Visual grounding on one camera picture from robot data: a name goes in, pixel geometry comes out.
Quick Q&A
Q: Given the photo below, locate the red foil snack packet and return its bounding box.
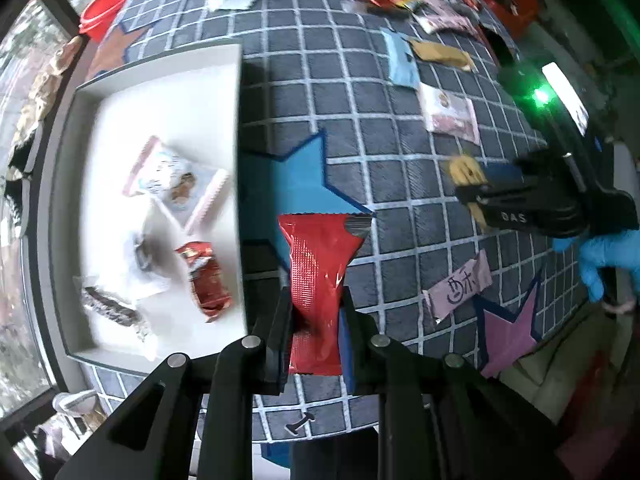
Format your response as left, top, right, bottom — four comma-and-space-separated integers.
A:
277, 212, 376, 377

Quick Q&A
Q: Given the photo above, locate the white rectangular tray box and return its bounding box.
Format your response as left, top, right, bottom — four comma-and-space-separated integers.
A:
37, 42, 249, 377

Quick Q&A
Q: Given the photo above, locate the pink snack packet with writing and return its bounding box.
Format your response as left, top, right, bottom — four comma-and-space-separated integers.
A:
422, 249, 493, 325

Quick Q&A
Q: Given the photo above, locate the pale pink snack packet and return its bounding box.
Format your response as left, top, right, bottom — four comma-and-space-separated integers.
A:
415, 9, 482, 37

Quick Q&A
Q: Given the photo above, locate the crinkled red snack packet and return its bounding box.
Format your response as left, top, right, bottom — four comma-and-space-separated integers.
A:
175, 241, 234, 323

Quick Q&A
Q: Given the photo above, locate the light blue snack packet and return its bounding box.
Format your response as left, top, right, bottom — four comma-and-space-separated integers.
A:
381, 27, 422, 91

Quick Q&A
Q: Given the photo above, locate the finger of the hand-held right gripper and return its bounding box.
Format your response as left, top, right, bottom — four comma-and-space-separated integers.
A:
481, 160, 526, 185
455, 184, 532, 232

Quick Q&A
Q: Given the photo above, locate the red plastic bucket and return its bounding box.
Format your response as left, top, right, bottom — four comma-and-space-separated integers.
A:
78, 0, 140, 43

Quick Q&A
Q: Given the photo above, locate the clear wrapped brown chocolate snack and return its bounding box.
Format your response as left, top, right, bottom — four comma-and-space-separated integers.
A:
75, 275, 156, 356

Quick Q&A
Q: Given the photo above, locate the person's right hand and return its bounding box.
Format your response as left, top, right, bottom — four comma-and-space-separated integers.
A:
552, 229, 640, 304

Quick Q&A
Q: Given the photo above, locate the orange plastic stool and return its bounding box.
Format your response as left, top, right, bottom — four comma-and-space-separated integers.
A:
480, 0, 543, 41

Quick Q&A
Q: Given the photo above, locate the golden brown snack packet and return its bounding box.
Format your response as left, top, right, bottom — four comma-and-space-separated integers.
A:
409, 39, 477, 73

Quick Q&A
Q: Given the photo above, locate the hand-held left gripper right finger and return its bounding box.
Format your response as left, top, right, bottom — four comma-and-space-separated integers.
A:
341, 285, 576, 480

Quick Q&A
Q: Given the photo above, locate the grey checked star tablecloth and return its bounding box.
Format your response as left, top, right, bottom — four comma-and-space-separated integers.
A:
80, 0, 593, 456

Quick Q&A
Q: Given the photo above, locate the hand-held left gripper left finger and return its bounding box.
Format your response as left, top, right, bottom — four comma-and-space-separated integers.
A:
55, 286, 294, 480

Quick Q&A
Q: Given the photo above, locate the clear wrapped dark snack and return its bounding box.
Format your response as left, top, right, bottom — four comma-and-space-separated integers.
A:
122, 232, 171, 298

